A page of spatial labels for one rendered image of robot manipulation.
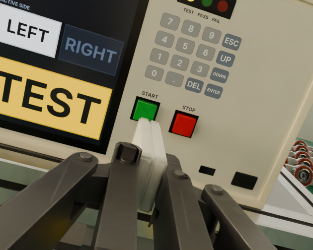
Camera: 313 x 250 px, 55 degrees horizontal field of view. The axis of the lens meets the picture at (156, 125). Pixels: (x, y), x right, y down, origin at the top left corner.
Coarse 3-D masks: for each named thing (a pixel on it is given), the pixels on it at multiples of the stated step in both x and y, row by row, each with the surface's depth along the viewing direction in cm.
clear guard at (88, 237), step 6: (90, 228) 28; (84, 234) 27; (90, 234) 27; (84, 240) 26; (90, 240) 27; (138, 240) 29; (144, 240) 29; (150, 240) 29; (84, 246) 26; (138, 246) 28; (144, 246) 28; (150, 246) 28
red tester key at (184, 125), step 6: (180, 114) 27; (180, 120) 27; (186, 120) 27; (192, 120) 27; (174, 126) 28; (180, 126) 28; (186, 126) 28; (192, 126) 28; (174, 132) 28; (180, 132) 28; (186, 132) 28
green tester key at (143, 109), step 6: (138, 102) 27; (144, 102) 27; (138, 108) 27; (144, 108) 27; (150, 108) 27; (156, 108) 27; (138, 114) 27; (144, 114) 27; (150, 114) 27; (138, 120) 27; (150, 120) 27
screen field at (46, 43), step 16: (0, 16) 24; (16, 16) 25; (32, 16) 25; (0, 32) 25; (16, 32) 25; (32, 32) 25; (48, 32) 25; (64, 32) 25; (80, 32) 25; (32, 48) 25; (48, 48) 25; (64, 48) 25; (80, 48) 26; (96, 48) 26; (112, 48) 26; (80, 64) 26; (96, 64) 26; (112, 64) 26
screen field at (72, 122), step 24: (0, 72) 26; (24, 72) 26; (48, 72) 26; (0, 96) 26; (24, 96) 27; (48, 96) 27; (72, 96) 27; (96, 96) 27; (48, 120) 27; (72, 120) 27; (96, 120) 28
